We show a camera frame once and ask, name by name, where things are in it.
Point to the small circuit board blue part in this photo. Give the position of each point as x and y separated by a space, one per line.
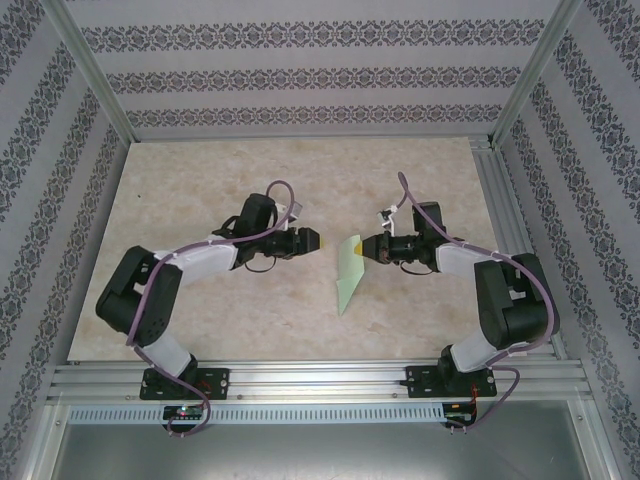
457 411

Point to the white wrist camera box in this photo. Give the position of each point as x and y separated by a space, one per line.
387 216
296 210

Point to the long aluminium mounting rail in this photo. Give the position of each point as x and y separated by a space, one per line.
310 377

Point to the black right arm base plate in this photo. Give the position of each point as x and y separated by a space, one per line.
417 382

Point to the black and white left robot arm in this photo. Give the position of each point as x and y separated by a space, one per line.
135 305

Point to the small circuit board green light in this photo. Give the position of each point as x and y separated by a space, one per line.
182 412

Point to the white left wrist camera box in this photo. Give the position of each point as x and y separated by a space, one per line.
296 210

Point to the aluminium side rail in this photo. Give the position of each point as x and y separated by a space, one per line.
503 200

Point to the aluminium frame post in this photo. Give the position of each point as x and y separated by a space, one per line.
534 75
95 75

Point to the light green paper sheet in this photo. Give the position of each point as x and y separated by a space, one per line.
350 270

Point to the grey metal panel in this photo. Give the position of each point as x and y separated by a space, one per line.
320 452

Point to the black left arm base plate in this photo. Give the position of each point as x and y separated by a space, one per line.
220 382

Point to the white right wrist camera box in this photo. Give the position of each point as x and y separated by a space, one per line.
387 216

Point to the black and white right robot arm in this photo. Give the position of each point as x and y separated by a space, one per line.
520 310

